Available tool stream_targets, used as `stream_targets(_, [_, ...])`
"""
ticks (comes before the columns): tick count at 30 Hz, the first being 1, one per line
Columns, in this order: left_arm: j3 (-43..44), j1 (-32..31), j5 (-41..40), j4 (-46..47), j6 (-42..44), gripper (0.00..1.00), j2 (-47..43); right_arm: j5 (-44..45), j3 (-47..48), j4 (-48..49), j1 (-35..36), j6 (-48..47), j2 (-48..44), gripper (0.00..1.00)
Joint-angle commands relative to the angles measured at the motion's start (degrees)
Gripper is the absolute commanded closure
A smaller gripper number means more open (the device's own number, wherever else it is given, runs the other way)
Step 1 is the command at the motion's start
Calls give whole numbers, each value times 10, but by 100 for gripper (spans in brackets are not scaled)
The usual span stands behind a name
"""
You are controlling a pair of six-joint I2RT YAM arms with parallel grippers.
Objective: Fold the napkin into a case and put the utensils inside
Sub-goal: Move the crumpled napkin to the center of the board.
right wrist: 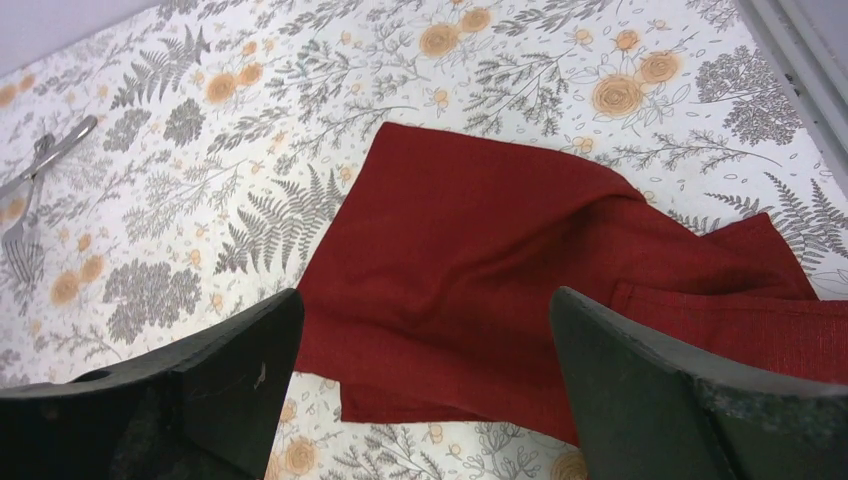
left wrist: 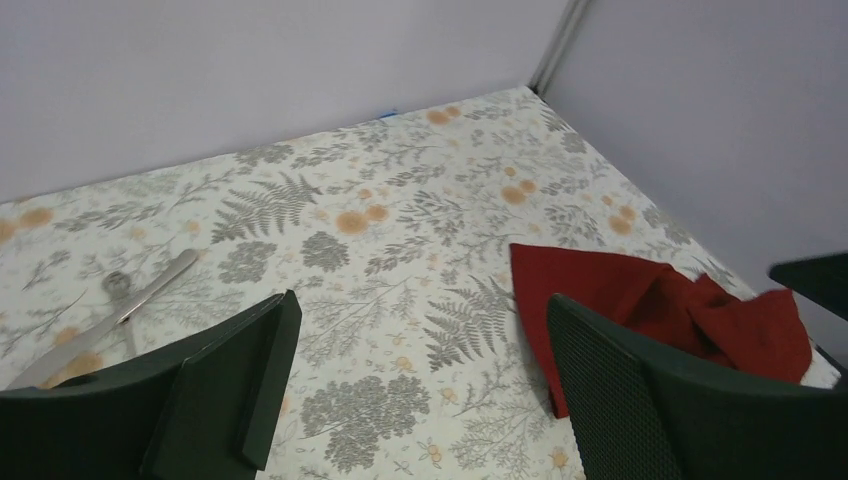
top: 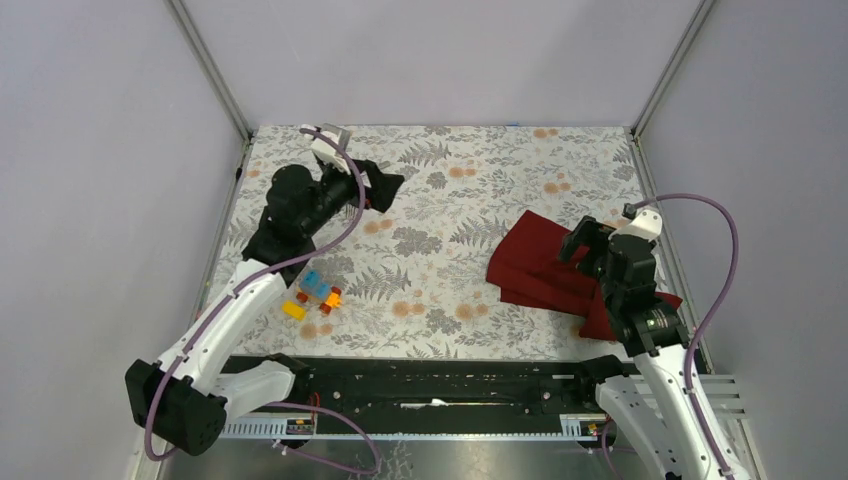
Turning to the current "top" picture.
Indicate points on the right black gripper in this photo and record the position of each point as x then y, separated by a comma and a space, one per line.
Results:
584, 233

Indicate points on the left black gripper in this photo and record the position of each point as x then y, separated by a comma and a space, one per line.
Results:
383, 186

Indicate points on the dark red cloth napkin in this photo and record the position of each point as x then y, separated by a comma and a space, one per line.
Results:
525, 267

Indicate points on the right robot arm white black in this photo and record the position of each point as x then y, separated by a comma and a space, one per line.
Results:
680, 437

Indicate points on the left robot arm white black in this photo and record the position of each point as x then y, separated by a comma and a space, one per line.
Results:
183, 399

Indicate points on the floral patterned tablecloth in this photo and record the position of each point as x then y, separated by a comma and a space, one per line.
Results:
413, 278

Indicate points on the colourful toy block car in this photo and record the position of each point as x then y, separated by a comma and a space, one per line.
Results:
313, 288

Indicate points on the yellow toy block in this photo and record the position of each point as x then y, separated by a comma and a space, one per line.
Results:
293, 310

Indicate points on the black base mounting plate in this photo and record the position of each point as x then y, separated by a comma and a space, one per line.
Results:
349, 388

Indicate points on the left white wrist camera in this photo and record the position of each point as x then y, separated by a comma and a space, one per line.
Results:
326, 153

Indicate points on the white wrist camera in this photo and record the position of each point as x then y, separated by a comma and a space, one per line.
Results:
326, 153
647, 224

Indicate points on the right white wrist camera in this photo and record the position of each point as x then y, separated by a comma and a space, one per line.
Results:
647, 224

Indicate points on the slotted cable duct rail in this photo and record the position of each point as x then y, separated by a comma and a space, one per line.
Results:
421, 425

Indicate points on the right aluminium frame post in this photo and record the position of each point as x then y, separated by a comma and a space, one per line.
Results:
679, 53

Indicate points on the aluminium frame post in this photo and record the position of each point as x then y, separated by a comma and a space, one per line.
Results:
208, 66
679, 53

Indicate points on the left aluminium frame post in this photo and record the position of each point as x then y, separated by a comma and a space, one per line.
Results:
208, 66

